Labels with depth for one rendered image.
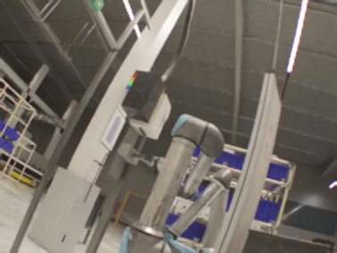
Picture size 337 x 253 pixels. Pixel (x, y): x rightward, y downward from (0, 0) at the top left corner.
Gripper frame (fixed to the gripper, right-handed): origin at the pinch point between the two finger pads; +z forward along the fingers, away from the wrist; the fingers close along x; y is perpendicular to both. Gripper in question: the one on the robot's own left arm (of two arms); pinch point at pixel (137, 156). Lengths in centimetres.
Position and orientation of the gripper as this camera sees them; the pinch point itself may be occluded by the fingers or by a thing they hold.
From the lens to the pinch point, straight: 185.0
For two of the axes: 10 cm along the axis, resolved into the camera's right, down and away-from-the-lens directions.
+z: -9.0, -2.4, 3.6
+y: 3.7, -8.5, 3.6
